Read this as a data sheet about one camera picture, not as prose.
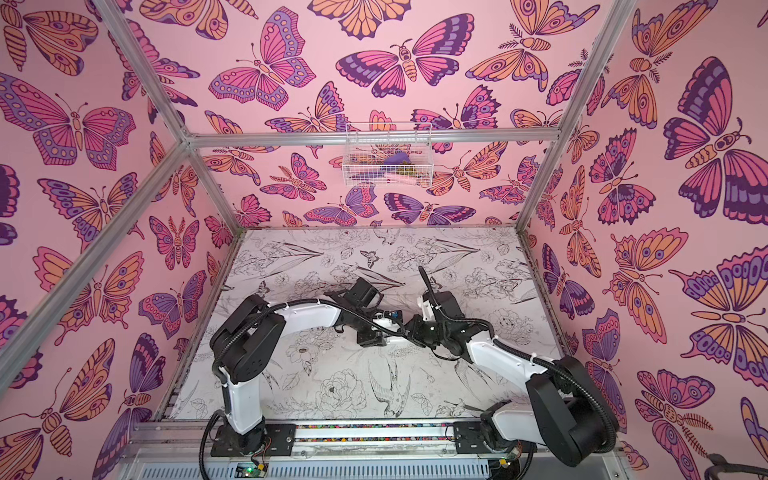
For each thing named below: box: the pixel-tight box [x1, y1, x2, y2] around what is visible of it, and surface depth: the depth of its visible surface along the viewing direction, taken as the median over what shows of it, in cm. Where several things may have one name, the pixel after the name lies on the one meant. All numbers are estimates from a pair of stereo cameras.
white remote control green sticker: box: [384, 336, 416, 349], surface depth 91 cm
